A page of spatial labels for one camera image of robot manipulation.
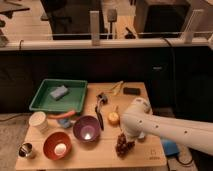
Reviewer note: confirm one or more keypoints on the blue object under table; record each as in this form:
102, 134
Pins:
170, 148

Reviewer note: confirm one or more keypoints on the green plastic tray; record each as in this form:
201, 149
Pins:
73, 100

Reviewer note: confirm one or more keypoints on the purple bowl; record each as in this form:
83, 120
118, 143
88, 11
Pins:
86, 129

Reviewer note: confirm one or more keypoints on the orange carrot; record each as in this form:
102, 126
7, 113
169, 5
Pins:
61, 116

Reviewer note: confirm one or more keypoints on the white ceramic cup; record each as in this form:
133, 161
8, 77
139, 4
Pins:
39, 121

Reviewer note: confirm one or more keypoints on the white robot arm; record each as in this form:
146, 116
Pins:
137, 119

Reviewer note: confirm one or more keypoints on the yellow banana peel toy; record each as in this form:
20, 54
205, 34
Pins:
115, 89

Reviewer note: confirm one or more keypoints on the blue toy object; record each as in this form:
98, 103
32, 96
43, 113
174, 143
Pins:
66, 122

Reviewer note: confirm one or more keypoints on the yellow round fruit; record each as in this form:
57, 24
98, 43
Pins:
113, 117

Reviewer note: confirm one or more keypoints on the black handled kitchen tool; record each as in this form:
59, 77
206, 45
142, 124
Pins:
101, 100

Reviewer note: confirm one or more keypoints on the dark purple grape bunch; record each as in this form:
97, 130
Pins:
123, 146

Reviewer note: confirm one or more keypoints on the white egg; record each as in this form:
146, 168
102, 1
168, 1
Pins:
60, 149

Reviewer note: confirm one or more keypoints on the red bowl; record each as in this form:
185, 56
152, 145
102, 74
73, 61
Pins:
52, 141

